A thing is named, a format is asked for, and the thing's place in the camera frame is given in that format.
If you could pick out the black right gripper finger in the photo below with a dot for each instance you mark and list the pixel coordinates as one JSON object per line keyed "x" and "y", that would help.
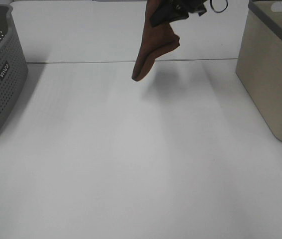
{"x": 163, "y": 14}

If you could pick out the brown towel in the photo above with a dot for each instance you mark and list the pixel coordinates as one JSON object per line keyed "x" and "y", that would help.
{"x": 155, "y": 42}

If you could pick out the beige plastic basket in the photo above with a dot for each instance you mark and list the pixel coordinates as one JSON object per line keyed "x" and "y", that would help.
{"x": 259, "y": 65}

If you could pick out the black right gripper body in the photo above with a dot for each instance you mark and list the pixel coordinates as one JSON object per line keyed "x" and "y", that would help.
{"x": 183, "y": 8}

